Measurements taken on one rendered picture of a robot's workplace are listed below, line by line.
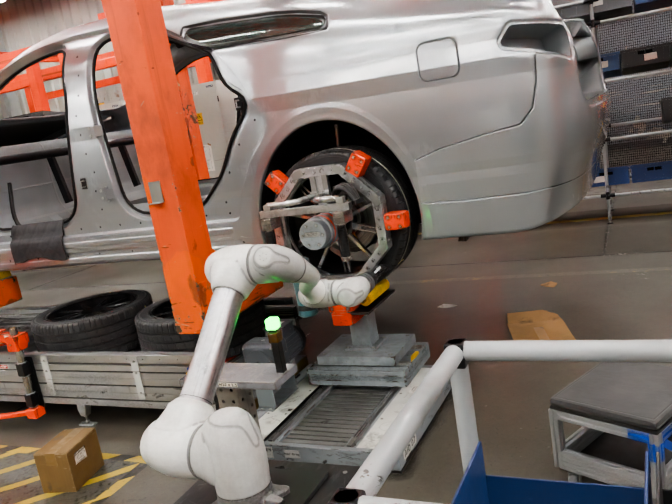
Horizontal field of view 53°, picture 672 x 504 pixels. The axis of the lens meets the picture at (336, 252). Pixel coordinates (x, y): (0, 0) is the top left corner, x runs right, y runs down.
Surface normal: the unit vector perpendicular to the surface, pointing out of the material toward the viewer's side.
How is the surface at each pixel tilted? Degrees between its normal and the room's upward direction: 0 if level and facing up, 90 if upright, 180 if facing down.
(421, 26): 78
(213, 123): 90
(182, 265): 90
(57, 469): 90
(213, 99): 90
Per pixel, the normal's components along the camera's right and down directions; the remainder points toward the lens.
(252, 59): -0.43, 0.08
